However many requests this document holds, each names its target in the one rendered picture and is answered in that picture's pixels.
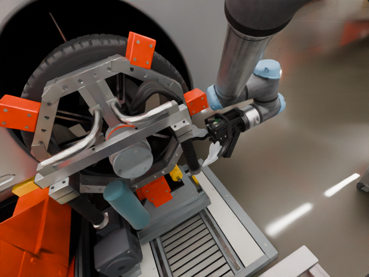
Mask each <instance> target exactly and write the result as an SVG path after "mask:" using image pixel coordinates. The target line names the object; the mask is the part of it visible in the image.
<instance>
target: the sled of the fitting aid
mask: <svg viewBox="0 0 369 277"><path fill-rule="evenodd" d="M181 167H182V169H183V170H184V172H185V173H186V175H187V176H188V178H189V179H190V181H191V183H192V184H193V186H194V187H195V189H196V190H197V192H198V193H199V196H200V198H198V199H197V200H195V201H193V202H191V203H190V204H188V205H186V206H185V207H183V208H181V209H179V210H178V211H176V212H174V213H173V214H171V215H169V216H168V217H166V218H164V219H163V220H161V221H159V222H157V223H156V224H154V225H152V226H151V227H149V228H147V229H145V230H143V229H140V230H136V234H137V238H138V240H139V241H140V243H141V244H142V245H145V244H146V243H148V242H149V241H151V240H153V239H155V238H156V237H158V236H159V235H161V234H163V233H164V232H166V231H168V230H170V229H171V228H173V227H174V226H176V225H177V224H179V223H181V222H183V221H184V220H186V219H188V218H189V217H191V216H192V215H194V214H196V213H198V212H199V211H201V210H202V209H204V208H206V207H207V206H209V205H211V201H210V198H209V196H208V195H207V194H206V192H205V191H204V189H203V188H202V186H201V185H200V183H199V181H198V180H197V178H196V177H195V176H194V175H192V174H191V173H190V172H189V170H188V166H187V164H185V165H183V166H181Z"/></svg>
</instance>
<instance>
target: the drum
mask: <svg viewBox="0 0 369 277"><path fill-rule="evenodd" d="M135 126H137V125H125V124H119V125H117V126H115V127H113V128H112V129H111V128H110V127H109V128H108V129H107V131H106V134H105V140H108V139H110V138H112V137H115V136H117V135H119V134H121V133H123V132H125V131H127V130H129V129H131V128H133V127H135ZM109 161H110V163H111V164H112V166H113V170H114V172H115V173H116V174H117V175H118V176H120V177H122V178H126V179H132V178H137V177H139V176H141V175H143V174H145V173H146V172H147V171H148V170H149V169H150V168H151V166H152V164H153V155H152V153H151V148H150V145H149V143H148V141H147V139H146V138H144V139H142V140H140V141H138V142H136V143H134V144H132V145H130V146H128V147H126V148H124V149H122V150H120V151H118V152H116V153H114V154H112V155H110V156H109Z"/></svg>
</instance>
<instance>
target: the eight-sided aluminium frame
mask: <svg viewBox="0 0 369 277"><path fill-rule="evenodd" d="M120 72H122V73H124V74H127V75H129V76H132V77H135V78H137V79H139V80H142V81H147V80H155V81H158V82H159V83H161V84H163V85H164V86H165V87H167V88H168V89H169V90H170V91H173V92H174V93H175V94H177V95H178V96H179V97H180V98H181V99H182V100H183V103H184V104H185V105H186V101H185V97H184V94H183V90H182V87H181V84H179V83H178V82H177V81H175V80H174V79H171V78H170V77H167V76H165V75H163V74H160V73H158V72H156V71H154V70H152V69H145V68H143V67H139V66H136V65H132V64H130V61H129V60H128V59H127V58H126V57H123V56H121V55H119V54H116V55H113V56H111V57H108V58H105V59H103V60H100V61H98V62H96V63H93V64H91V65H88V66H86V67H83V68H81V69H78V70H75V71H73V72H70V73H68V74H65V75H63V76H60V77H56V78H55V79H53V80H51V81H48V82H47V83H46V85H45V87H44V91H43V95H42V101H41V106H40V111H39V115H38V119H37V125H36V130H35V135H34V138H33V142H32V145H31V154H32V155H33V156H34V157H35V158H36V160H39V161H40V162H41V161H42V160H44V159H47V158H49V157H51V156H53V155H55V154H57V153H59V151H58V150H57V149H56V148H55V147H54V146H53V145H52V144H51V143H50V142H49V141H50V137H51V133H52V128H53V124H54V120H55V116H56V113H57V109H58V104H59V100H60V98H61V97H63V96H66V95H68V94H70V93H72V92H75V91H77V89H78V88H81V87H84V86H86V87H87V86H89V85H91V84H94V83H96V81H98V80H100V79H103V78H104V79H106V78H108V77H111V76H113V75H115V74H118V73H120ZM95 75H97V76H95ZM182 152H183V150H182V147H181V144H180V143H178V142H177V141H176V139H175V138H174V139H173V141H172V143H171V145H170V147H169V149H168V150H167V153H166V155H165V157H164V159H163V160H161V161H159V162H157V163H155V164H153V165H152V166H151V168H150V169H149V170H148V171H147V172H146V173H145V174H143V175H141V176H139V177H137V178H132V179H126V178H112V177H104V176H90V175H81V173H80V193H84V192H85V193H103V192H104V190H105V188H106V186H107V185H108V184H110V183H111V182H112V181H115V180H123V181H124V182H125V184H126V185H127V186H128V187H129V189H130V190H131V191H132V192H136V190H137V189H139V188H141V187H143V186H145V185H147V184H149V183H151V182H152V181H154V180H156V179H158V178H160V177H162V176H163V175H165V174H168V173H169V172H171V171H173V169H174V167H175V166H176V164H177V162H178V160H179V158H180V156H181V154H182Z"/></svg>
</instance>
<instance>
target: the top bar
mask: <svg viewBox="0 0 369 277"><path fill-rule="evenodd" d="M178 107H179V109H180V111H179V112H177V113H175V114H173V115H169V114H168V113H165V114H163V115H161V116H159V117H157V118H155V119H153V120H150V121H148V122H146V123H143V124H139V125H137V126H135V127H133V128H131V129H129V130H127V131H125V132H123V133H121V134H119V135H117V136H115V137H112V138H110V139H108V140H106V141H104V142H102V143H100V144H98V145H96V146H94V147H92V148H90V149H88V150H86V151H84V152H82V153H81V154H79V155H78V156H76V157H74V158H71V159H69V160H67V161H66V162H64V163H61V164H59V165H58V166H57V171H55V172H53V173H51V174H49V175H47V176H45V177H43V176H42V175H41V174H40V173H38V174H36V175H35V178H34V181H33V183H34V184H36V185H37V186H38V187H40V188H41V189H44V188H46V187H48V186H50V185H52V184H54V183H56V182H58V181H60V180H62V179H64V178H66V177H68V176H70V175H72V174H74V173H76V172H78V171H80V170H82V169H84V168H86V167H88V166H90V165H92V164H94V163H96V162H98V161H100V160H102V159H104V158H106V157H108V156H110V155H112V154H114V153H116V152H118V151H120V150H122V149H124V148H126V147H128V146H130V145H132V144H134V143H136V142H138V141H140V140H142V139H144V138H146V137H148V136H150V135H152V134H154V133H156V132H158V131H160V130H162V129H164V128H166V127H168V126H170V125H172V124H174V123H176V122H178V121H180V120H182V119H184V118H186V117H188V116H190V113H189V109H188V107H187V106H186V105H185V104H181V105H179V106H178Z"/></svg>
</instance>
